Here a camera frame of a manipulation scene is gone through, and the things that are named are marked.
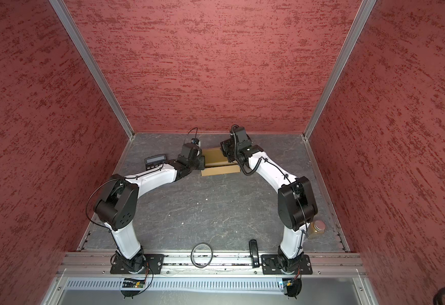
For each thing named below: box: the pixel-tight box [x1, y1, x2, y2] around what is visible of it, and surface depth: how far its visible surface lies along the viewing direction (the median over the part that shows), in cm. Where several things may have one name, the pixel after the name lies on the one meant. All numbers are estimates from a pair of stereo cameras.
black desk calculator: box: [144, 153, 167, 171], surface depth 106 cm
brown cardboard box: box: [200, 147, 241, 177], surface depth 91 cm
